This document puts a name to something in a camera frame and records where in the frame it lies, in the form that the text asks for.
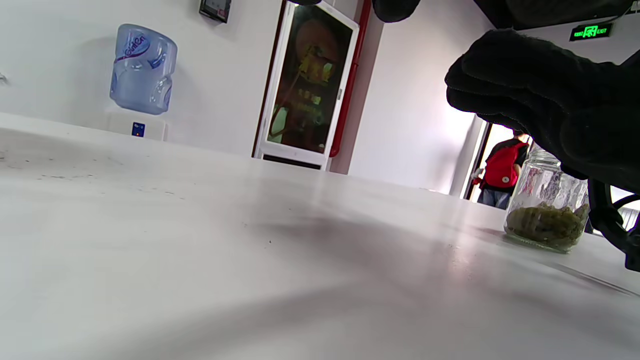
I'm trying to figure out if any black wall device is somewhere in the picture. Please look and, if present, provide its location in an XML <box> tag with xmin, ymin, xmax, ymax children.
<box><xmin>199</xmin><ymin>0</ymin><xmax>232</xmax><ymax>24</ymax></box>

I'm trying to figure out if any person's left hand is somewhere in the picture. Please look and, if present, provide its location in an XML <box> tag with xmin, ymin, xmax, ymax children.
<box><xmin>445</xmin><ymin>29</ymin><xmax>640</xmax><ymax>195</ymax></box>

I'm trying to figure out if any white framed display cabinet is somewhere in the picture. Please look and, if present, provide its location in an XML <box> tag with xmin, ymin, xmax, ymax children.
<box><xmin>254</xmin><ymin>0</ymin><xmax>360</xmax><ymax>171</ymax></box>

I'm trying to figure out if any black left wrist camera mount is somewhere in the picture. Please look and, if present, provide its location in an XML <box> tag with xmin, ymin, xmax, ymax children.
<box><xmin>587</xmin><ymin>177</ymin><xmax>640</xmax><ymax>273</ymax></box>

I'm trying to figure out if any red backpack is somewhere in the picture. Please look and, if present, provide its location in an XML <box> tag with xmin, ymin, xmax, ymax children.
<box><xmin>482</xmin><ymin>141</ymin><xmax>529</xmax><ymax>189</ymax></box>

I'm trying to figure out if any glass storage jar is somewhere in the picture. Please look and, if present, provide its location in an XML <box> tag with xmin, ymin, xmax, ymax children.
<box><xmin>504</xmin><ymin>145</ymin><xmax>591</xmax><ymax>254</ymax></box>

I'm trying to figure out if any white water dispenser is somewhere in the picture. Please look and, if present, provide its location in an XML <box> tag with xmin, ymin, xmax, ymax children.
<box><xmin>106</xmin><ymin>107</ymin><xmax>168</xmax><ymax>142</ymax></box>

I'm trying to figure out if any pile of raisins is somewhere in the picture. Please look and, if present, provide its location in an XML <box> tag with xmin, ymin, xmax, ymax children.
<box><xmin>506</xmin><ymin>202</ymin><xmax>591</xmax><ymax>251</ymax></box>

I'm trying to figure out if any blue water cooler jug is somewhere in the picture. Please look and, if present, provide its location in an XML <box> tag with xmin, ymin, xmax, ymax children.
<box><xmin>110</xmin><ymin>23</ymin><xmax>178</xmax><ymax>116</ymax></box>

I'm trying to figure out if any green exit sign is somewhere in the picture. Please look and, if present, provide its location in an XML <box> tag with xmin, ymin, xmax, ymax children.
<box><xmin>569</xmin><ymin>22</ymin><xmax>615</xmax><ymax>42</ymax></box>

